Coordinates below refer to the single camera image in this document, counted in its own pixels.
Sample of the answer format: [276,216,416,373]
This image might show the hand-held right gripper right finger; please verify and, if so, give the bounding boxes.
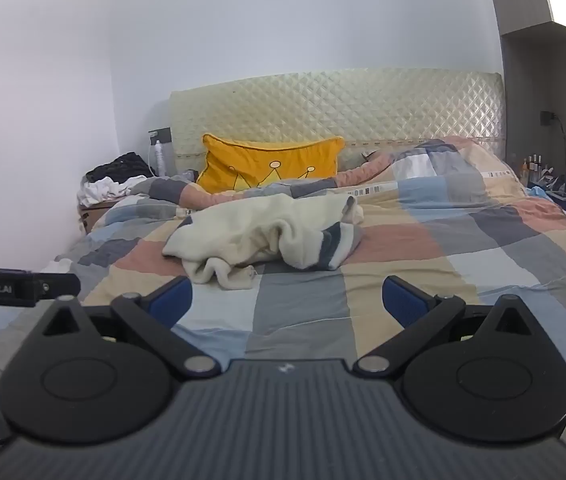
[353,275,546,378]

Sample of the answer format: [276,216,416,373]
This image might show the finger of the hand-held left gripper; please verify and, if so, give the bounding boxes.
[37,272,82,297]

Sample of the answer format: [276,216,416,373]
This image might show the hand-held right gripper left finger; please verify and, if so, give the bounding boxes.
[38,275,222,379]

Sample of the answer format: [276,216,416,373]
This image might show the cream sweater with blue stripes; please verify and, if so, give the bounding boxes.
[162,192,365,291]

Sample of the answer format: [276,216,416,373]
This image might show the patchwork checked quilt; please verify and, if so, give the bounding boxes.
[0,136,566,411]

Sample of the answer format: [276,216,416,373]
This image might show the brown cardboard box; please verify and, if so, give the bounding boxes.
[77,200,125,235]

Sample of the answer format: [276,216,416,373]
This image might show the white clothing pile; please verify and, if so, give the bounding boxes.
[77,175,150,207]

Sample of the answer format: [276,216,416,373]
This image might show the grey pink pillow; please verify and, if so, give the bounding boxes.
[360,150,395,167]

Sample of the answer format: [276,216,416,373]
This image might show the yellow pillow with crown print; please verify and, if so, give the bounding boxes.
[195,133,346,195]

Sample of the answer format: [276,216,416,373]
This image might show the row of small bottles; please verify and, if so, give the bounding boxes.
[519,152,557,186]

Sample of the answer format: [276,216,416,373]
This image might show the cream quilted headboard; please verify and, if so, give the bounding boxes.
[169,69,506,177]

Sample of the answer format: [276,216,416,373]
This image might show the grey wall cabinet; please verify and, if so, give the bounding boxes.
[483,0,566,201]

